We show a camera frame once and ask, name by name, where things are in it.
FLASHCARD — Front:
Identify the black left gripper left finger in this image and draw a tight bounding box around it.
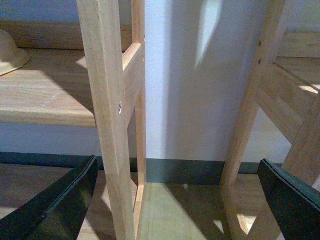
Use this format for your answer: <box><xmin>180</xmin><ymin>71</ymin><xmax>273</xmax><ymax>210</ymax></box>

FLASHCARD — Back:
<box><xmin>0</xmin><ymin>155</ymin><xmax>99</xmax><ymax>240</ymax></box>

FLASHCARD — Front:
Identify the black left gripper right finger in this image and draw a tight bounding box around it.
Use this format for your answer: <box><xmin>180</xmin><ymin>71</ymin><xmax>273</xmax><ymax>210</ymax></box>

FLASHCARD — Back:
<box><xmin>257</xmin><ymin>158</ymin><xmax>320</xmax><ymax>240</ymax></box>

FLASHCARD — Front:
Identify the light wooden shelf rack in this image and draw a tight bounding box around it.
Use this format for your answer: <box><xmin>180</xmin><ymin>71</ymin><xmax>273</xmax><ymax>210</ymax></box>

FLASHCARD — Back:
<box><xmin>0</xmin><ymin>0</ymin><xmax>146</xmax><ymax>240</ymax></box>

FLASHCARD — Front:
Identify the beige round object on shelf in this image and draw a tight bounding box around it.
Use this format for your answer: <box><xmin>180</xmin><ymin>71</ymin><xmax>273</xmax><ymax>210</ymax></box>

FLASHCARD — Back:
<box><xmin>0</xmin><ymin>29</ymin><xmax>30</xmax><ymax>76</ymax></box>

